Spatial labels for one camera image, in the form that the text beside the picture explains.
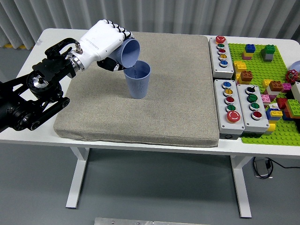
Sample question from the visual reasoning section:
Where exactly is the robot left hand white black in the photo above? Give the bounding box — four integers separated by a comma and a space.
70, 20, 136, 72

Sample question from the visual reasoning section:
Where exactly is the blue ribbed plastic cup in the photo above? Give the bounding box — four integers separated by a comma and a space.
124, 60, 151, 99
110, 38, 141, 69

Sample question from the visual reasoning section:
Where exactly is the grey pleated curtain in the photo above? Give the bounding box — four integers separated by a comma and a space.
0, 0, 300, 49

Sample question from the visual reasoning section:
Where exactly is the grey-brown fabric mat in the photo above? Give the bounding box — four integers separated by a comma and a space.
53, 30, 220, 148

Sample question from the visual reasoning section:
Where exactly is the yellow black floor tape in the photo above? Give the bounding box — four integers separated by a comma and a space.
0, 43, 33, 50

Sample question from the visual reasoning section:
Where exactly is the grey five-button control box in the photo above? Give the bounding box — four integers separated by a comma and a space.
208, 35, 235, 79
213, 79, 246, 139

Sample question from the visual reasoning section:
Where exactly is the white table leg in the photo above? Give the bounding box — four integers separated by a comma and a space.
65, 147, 90, 209
229, 156, 254, 218

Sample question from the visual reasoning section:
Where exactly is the brown toy brick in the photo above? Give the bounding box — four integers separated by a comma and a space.
269, 80, 284, 92
239, 70, 254, 84

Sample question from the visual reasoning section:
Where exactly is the green toy brick baseplate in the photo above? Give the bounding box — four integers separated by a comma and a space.
227, 43, 300, 146

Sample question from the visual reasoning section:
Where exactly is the grey control box black knob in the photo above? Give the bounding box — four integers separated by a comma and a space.
236, 83, 270, 138

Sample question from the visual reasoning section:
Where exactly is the blue and yellow toy brick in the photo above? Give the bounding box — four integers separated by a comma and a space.
266, 108, 284, 121

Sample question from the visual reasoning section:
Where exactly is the red toy brick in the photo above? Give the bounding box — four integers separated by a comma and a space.
276, 97, 289, 110

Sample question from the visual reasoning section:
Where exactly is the white box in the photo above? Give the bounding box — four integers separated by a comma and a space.
290, 81, 300, 100

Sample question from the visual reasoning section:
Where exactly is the large green toy brick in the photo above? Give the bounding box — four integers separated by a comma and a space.
284, 98, 300, 118

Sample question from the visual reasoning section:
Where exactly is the grey power adapter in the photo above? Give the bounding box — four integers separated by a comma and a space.
255, 159, 269, 178

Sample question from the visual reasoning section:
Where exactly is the black power cable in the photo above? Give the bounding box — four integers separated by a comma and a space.
252, 156, 300, 180

